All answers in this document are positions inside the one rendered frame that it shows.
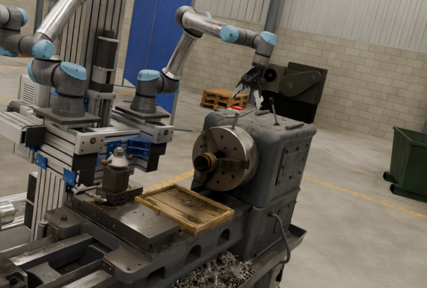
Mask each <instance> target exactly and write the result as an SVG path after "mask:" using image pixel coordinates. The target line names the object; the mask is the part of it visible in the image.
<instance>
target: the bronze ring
mask: <svg viewBox="0 0 427 288"><path fill-rule="evenodd" d="M194 166H195V168H196V169H197V170H198V171H200V172H211V171H213V170H214V169H215V168H216V166H217V160H216V157H215V156H214V154H212V153H211V152H205V153H203V154H201V155H199V156H197V157H196V158H195V160H194Z"/></svg>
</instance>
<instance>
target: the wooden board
mask: <svg viewBox="0 0 427 288"><path fill-rule="evenodd" d="M174 189H176V191H174ZM171 190H173V192H174V193H173V192H172V191H171ZM178 190H179V193H178ZM168 191H171V193H170V192H168ZM164 192H165V193H164ZM158 193H159V194H158ZM181 193H183V194H181ZM186 194H187V195H186ZM151 195H152V196H151ZM154 195H155V196H154ZM162 195H164V196H162ZM172 195H173V196H172ZM177 195H178V197H177ZM179 195H182V196H183V195H184V196H185V197H184V196H183V197H179ZM191 196H192V197H191ZM146 197H147V198H146ZM143 198H144V199H143ZM178 198H181V199H178ZM145 199H146V200H145ZM189 199H191V200H189ZM197 199H198V200H199V201H198V200H197ZM151 200H152V201H151ZM186 200H188V201H186ZM194 200H195V201H194ZM135 201H136V202H139V203H141V204H142V205H144V206H146V207H148V208H150V209H152V210H154V211H155V212H158V213H159V214H160V213H161V215H163V216H165V217H167V218H169V219H171V220H173V221H175V222H176V223H178V224H180V229H179V230H181V231H183V232H184V233H187V234H188V235H191V236H192V237H196V236H198V235H200V234H202V233H204V232H206V231H208V230H210V229H212V228H214V227H216V226H218V225H220V224H221V223H224V222H226V221H228V220H230V219H232V218H233V214H234V210H232V209H230V208H229V207H227V206H225V205H222V204H220V203H217V202H215V201H213V200H211V199H209V198H207V197H205V196H202V195H200V194H198V193H196V192H194V191H192V190H190V189H187V188H185V187H183V186H180V185H179V184H177V183H173V184H171V185H170V184H169V185H166V186H162V187H158V188H155V189H150V190H149V191H147V192H146V191H145V192H142V195H140V196H136V197H135ZM200 202H202V204H204V205H202V204H200ZM203 202H204V203H203ZM164 203H166V204H164ZM194 203H195V204H196V203H197V205H195V204H194ZM208 204H210V205H213V206H210V205H208ZM153 205H154V206H153ZM200 205H201V206H200ZM199 206H200V207H199ZM209 206H210V207H209ZM208 207H209V208H210V209H209V208H208ZM202 208H203V209H202ZM217 208H218V209H217ZM215 209H216V210H217V211H216V210H215ZM218 210H220V211H219V212H218ZM207 211H208V212H207ZM221 211H222V212H223V214H219V213H222V212H221ZM195 214H196V215H195ZM205 214H206V215H205ZM211 214H212V215H211ZM179 216H180V217H179ZM185 216H186V217H185ZM198 216H199V218H197V217H198ZM215 216H216V217H215ZM183 217H184V218H183ZM187 217H188V218H187ZM190 217H191V219H194V220H190ZM182 219H183V220H182ZM196 219H197V220H198V219H199V221H198V222H197V221H196ZM206 221H207V222H206ZM203 223H205V224H203ZM198 224H199V225H198Z"/></svg>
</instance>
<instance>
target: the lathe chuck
mask: <svg viewBox="0 0 427 288"><path fill-rule="evenodd" d="M231 127H232V126H220V127H212V128H210V130H211V133H212V135H213V139H214V141H215V144H216V146H217V149H218V150H220V151H219V152H218V153H215V154H214V156H215V157H216V158H220V152H221V151H222V152H223V153H224V154H225V156H226V157H227V158H233V159H236V160H242V161H248V168H247V169H239V170H235V169H231V168H228V169H226V168H216V170H215V172H214V173H213V174H212V176H211V178H210V179H209V180H208V182H207V184H206V185H205V186H206V187H208V188H210V189H212V190H214V191H229V190H231V189H234V188H237V187H239V185H240V186H241V185H243V184H245V183H246V182H247V181H248V180H249V178H250V177H251V175H252V174H253V171H254V168H255V151H254V147H253V145H252V143H251V141H250V139H249V138H248V137H247V136H246V134H244V133H243V132H242V131H241V130H240V129H238V128H236V127H235V128H234V129H235V130H231V129H230V128H231ZM205 132H206V131H203V132H202V133H201V134H200V135H199V136H198V138H197V139H196V141H195V143H194V146H193V152H192V161H193V167H194V171H195V172H196V175H197V176H198V177H199V176H200V171H198V170H197V169H196V168H195V166H194V160H195V158H196V157H197V156H199V155H201V154H202V152H201V151H202V150H203V148H202V144H203V141H202V138H201V135H203V134H205Z"/></svg>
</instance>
